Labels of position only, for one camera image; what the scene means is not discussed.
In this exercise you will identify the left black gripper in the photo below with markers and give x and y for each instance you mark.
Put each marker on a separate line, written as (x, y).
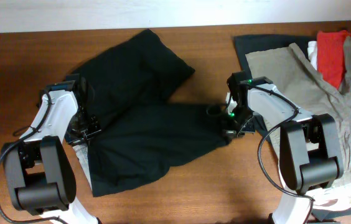
(73, 138)

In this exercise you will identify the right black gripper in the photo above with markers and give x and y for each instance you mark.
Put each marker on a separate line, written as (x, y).
(231, 131)

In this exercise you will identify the black shorts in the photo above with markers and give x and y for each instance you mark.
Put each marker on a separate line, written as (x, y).
(142, 134)

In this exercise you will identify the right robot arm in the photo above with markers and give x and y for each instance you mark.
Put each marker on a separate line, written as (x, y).
(309, 149)

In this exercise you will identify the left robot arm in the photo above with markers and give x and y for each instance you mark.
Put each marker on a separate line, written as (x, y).
(38, 173)

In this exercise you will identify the khaki beige shorts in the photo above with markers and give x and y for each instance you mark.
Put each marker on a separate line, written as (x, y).
(296, 78)

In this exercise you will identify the dark green garment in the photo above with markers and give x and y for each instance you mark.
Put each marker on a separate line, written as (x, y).
(245, 44)

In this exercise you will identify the white folded garment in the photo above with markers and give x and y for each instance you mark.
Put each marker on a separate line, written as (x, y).
(312, 53)

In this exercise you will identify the red garment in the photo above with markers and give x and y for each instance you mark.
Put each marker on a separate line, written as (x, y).
(330, 56)

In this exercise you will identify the white printed garment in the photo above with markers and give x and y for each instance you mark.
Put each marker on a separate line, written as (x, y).
(335, 198)

